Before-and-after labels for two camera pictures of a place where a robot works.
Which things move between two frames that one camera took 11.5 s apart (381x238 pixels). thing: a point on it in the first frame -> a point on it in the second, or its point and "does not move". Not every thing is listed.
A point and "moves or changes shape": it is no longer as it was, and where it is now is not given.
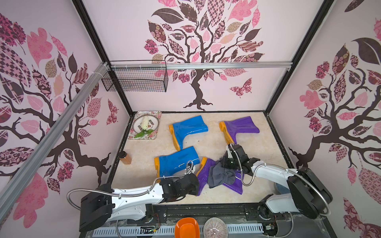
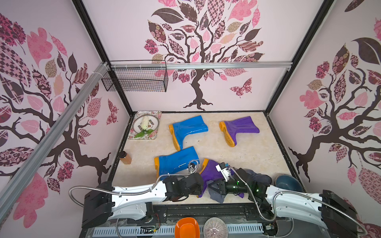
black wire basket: x=136 y=76 does not move
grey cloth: x=218 y=175 moves or changes shape
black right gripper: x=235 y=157 -> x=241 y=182
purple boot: x=231 y=128 does not move
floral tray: x=145 y=125 does not move
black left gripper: x=194 y=193 does not move
